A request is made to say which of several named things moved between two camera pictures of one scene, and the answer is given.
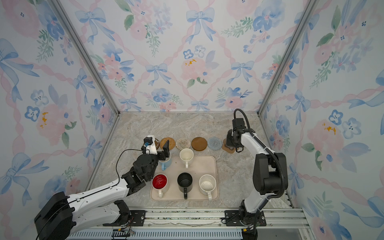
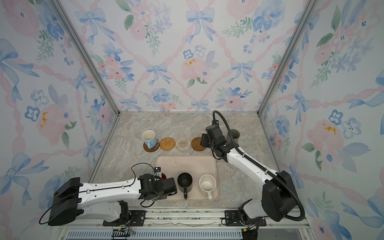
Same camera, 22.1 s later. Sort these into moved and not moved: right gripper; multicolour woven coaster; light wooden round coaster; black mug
Moved: right gripper
Not moved: black mug; light wooden round coaster; multicolour woven coaster
